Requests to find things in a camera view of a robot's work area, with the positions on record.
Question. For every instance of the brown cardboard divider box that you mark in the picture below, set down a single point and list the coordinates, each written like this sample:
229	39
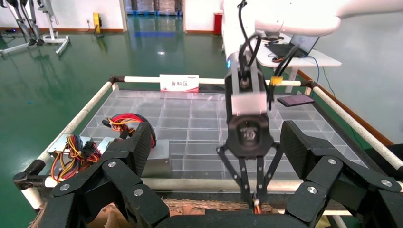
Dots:
195	207

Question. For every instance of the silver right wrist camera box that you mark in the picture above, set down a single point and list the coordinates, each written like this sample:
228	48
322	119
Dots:
248	104

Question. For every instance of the black phone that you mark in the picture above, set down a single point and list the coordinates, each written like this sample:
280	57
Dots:
296	100

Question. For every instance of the clear plastic divider tray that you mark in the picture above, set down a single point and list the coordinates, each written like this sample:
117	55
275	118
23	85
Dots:
189	126

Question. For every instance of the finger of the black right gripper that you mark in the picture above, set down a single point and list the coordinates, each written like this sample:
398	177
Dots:
261	176
241	176

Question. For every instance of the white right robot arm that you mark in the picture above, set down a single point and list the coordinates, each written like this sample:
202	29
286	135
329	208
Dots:
299	15

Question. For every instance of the white desk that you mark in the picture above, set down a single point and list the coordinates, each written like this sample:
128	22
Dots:
321	61

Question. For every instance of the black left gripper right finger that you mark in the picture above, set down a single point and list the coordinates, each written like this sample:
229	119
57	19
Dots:
333	179

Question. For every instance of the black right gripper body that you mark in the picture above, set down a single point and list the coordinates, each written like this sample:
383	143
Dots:
248	144

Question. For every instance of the white sign with red edge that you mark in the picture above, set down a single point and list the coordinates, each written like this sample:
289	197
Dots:
179	83

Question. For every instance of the white metal floor stand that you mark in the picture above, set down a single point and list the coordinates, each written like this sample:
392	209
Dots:
55	39
15	48

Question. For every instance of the white pipe cart frame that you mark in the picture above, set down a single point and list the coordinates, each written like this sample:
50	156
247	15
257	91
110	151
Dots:
141	79

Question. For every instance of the blue pallet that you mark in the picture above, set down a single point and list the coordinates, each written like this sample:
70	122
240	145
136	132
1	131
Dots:
154	13

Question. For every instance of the open laptop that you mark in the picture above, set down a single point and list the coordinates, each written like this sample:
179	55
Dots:
303	42

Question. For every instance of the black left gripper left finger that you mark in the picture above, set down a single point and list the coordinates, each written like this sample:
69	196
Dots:
119	176

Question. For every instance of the yellow floor machine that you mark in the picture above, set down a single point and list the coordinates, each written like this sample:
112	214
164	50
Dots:
97	22

